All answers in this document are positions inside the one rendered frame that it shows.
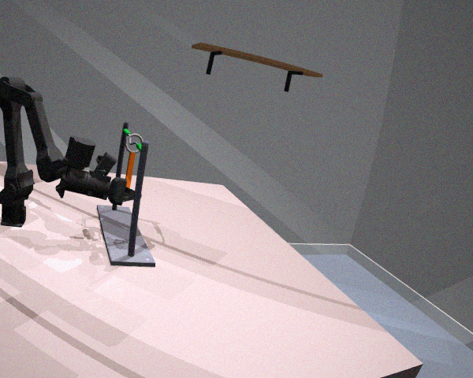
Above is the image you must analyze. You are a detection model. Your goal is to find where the orange bar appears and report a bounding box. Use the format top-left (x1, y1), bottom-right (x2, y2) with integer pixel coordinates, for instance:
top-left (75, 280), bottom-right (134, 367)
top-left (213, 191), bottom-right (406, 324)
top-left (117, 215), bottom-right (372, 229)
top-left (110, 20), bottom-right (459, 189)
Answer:
top-left (125, 134), bottom-right (143, 188)

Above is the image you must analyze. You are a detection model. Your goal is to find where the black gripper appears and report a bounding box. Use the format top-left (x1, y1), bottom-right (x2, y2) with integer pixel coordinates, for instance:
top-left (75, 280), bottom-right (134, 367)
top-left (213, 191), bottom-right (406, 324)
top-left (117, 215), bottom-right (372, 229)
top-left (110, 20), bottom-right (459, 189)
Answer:
top-left (83, 172), bottom-right (134, 206)

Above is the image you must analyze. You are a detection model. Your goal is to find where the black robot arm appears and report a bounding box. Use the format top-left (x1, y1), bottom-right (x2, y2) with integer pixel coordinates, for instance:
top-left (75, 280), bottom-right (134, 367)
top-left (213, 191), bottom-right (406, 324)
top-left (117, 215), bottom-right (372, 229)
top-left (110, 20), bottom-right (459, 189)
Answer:
top-left (0, 77), bottom-right (117, 228)

